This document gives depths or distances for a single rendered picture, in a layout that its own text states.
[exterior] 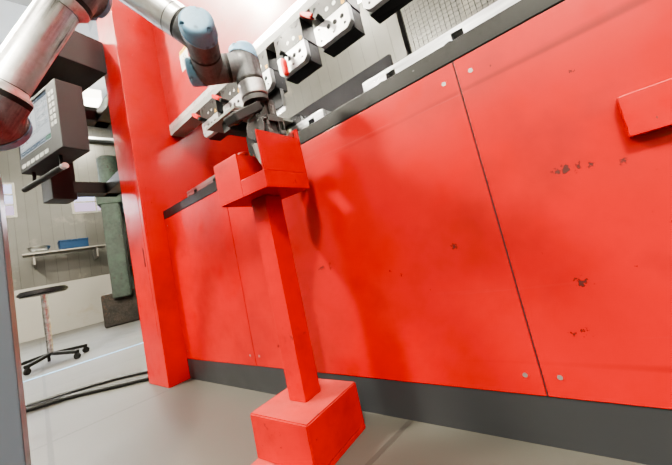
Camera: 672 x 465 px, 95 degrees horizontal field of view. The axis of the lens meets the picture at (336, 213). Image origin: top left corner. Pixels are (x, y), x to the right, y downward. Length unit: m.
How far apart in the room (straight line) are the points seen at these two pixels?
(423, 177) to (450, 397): 0.53
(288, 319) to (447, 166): 0.54
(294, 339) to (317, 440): 0.22
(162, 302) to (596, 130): 1.77
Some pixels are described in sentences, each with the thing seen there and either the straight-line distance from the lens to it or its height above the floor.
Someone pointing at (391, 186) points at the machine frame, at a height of 0.60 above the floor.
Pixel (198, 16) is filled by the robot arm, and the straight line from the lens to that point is 0.84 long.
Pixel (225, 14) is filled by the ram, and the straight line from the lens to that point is 1.74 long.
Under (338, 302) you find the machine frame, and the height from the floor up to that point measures 0.32.
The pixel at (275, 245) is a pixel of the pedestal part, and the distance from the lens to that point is 0.84.
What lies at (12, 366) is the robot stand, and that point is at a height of 0.41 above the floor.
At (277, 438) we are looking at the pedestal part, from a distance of 0.91.
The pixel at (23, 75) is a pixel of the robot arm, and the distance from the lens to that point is 1.07.
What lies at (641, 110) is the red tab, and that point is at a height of 0.59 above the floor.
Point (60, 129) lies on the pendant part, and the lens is 2.04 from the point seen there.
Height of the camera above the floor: 0.48
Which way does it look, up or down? 6 degrees up
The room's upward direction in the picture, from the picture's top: 13 degrees counter-clockwise
